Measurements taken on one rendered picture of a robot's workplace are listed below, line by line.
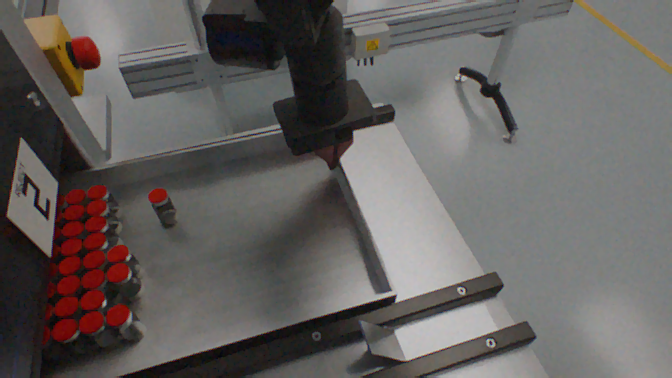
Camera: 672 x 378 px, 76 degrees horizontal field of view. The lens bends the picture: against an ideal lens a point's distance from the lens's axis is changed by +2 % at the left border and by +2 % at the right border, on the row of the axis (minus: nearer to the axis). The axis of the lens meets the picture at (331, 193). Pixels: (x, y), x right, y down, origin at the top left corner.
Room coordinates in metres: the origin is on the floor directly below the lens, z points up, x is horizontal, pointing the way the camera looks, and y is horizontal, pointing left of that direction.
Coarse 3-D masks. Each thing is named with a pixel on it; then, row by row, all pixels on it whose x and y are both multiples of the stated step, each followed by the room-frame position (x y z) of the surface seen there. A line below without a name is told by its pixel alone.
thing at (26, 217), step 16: (32, 160) 0.25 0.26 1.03; (16, 176) 0.22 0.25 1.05; (32, 176) 0.23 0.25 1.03; (48, 176) 0.25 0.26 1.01; (16, 192) 0.20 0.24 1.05; (32, 192) 0.22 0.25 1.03; (48, 192) 0.24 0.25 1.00; (16, 208) 0.19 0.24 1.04; (32, 208) 0.20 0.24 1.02; (16, 224) 0.18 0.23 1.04; (32, 224) 0.19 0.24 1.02; (48, 224) 0.21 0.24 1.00; (32, 240) 0.18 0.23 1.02; (48, 240) 0.19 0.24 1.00; (48, 256) 0.18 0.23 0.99
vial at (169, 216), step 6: (168, 198) 0.29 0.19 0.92; (156, 204) 0.28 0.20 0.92; (162, 204) 0.28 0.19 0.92; (168, 204) 0.29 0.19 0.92; (156, 210) 0.28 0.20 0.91; (162, 210) 0.28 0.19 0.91; (168, 210) 0.29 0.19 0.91; (174, 210) 0.29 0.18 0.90; (162, 216) 0.28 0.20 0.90; (168, 216) 0.28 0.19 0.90; (174, 216) 0.29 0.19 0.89; (162, 222) 0.28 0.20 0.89; (168, 222) 0.28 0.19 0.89; (174, 222) 0.29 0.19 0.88
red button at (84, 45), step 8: (72, 40) 0.46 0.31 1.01; (80, 40) 0.46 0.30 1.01; (88, 40) 0.46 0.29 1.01; (72, 48) 0.45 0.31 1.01; (80, 48) 0.45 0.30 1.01; (88, 48) 0.45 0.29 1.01; (96, 48) 0.47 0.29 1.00; (80, 56) 0.44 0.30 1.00; (88, 56) 0.45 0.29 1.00; (96, 56) 0.46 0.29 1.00; (80, 64) 0.44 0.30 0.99; (88, 64) 0.44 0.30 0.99; (96, 64) 0.45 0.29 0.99
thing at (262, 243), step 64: (64, 192) 0.33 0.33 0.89; (128, 192) 0.33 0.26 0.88; (192, 192) 0.33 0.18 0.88; (256, 192) 0.33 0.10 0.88; (320, 192) 0.33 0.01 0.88; (192, 256) 0.24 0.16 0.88; (256, 256) 0.24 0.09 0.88; (320, 256) 0.24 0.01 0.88; (192, 320) 0.17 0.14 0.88; (256, 320) 0.17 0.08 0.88; (320, 320) 0.16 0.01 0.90
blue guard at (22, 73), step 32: (0, 32) 0.34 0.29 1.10; (0, 64) 0.31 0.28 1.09; (0, 96) 0.27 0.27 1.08; (0, 128) 0.25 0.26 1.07; (32, 128) 0.28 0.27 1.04; (0, 160) 0.22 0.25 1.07; (0, 192) 0.19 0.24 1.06; (0, 224) 0.17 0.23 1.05; (0, 256) 0.15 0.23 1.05; (32, 256) 0.17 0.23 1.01; (0, 288) 0.13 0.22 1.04; (32, 288) 0.14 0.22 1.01; (0, 320) 0.11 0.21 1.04; (32, 320) 0.12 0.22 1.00; (0, 352) 0.09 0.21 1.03; (32, 352) 0.10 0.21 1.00
